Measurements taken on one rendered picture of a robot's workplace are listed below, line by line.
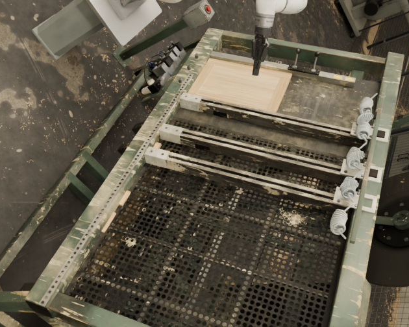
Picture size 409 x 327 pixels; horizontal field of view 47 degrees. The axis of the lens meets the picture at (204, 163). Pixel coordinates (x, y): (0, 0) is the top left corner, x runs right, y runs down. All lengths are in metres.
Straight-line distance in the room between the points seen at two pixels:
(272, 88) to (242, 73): 0.24
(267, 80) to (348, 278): 1.45
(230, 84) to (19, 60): 1.40
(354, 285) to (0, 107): 2.30
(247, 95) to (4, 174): 1.56
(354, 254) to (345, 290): 0.19
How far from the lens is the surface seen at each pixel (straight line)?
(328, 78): 3.05
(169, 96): 2.86
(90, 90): 3.60
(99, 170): 3.24
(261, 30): 2.31
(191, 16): 3.32
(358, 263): 2.11
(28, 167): 3.18
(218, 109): 2.74
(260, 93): 2.91
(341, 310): 1.99
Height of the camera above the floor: 2.77
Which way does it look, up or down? 41 degrees down
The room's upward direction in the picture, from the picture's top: 75 degrees clockwise
